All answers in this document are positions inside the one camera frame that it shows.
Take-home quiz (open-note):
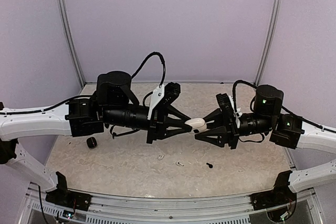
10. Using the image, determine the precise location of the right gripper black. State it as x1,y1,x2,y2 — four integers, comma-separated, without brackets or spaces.
194,108,275,150

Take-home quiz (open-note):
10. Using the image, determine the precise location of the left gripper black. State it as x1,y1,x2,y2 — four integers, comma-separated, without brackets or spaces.
103,103,193,144

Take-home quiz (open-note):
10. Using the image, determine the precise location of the white earbud charging case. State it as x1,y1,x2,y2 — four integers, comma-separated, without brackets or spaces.
185,118,207,134

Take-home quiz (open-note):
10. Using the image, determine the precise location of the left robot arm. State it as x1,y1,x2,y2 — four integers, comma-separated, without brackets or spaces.
1,71,192,206

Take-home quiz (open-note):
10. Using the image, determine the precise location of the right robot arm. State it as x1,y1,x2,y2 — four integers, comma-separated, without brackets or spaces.
195,80,335,153

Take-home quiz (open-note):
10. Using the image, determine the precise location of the black earbud charging case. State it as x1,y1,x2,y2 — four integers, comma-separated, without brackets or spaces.
86,137,98,149

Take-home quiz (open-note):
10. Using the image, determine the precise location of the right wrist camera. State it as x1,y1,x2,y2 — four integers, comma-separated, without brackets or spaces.
216,93,242,118

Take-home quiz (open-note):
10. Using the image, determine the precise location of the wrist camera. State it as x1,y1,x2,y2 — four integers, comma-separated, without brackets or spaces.
148,82,181,120
216,93,242,118

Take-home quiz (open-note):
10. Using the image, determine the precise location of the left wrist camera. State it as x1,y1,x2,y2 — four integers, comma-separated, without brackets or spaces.
148,82,181,120

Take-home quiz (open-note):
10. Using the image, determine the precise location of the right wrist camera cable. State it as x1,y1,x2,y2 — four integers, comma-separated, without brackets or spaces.
232,79,258,112

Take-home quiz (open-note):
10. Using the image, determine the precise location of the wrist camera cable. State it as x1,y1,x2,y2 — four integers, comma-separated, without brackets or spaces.
232,79,258,112
131,51,166,104

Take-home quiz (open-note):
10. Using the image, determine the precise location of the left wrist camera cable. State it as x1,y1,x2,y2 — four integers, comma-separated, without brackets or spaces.
131,51,166,104

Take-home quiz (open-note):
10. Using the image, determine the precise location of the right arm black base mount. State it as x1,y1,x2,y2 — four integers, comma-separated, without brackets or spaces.
250,170,297,211

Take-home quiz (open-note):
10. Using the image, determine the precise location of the aluminium front rail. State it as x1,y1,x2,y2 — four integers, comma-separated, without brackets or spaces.
18,182,323,224

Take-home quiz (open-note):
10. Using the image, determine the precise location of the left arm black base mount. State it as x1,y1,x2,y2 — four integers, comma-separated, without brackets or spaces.
46,172,92,211

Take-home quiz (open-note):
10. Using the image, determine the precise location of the right aluminium frame post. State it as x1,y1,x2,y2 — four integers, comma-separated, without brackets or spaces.
254,0,281,86

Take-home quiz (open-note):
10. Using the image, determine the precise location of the aluminium frame post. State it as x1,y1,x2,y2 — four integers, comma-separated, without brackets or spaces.
57,0,86,88
254,0,281,86

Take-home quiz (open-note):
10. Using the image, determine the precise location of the left aluminium frame post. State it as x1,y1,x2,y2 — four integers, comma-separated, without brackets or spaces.
57,0,86,88

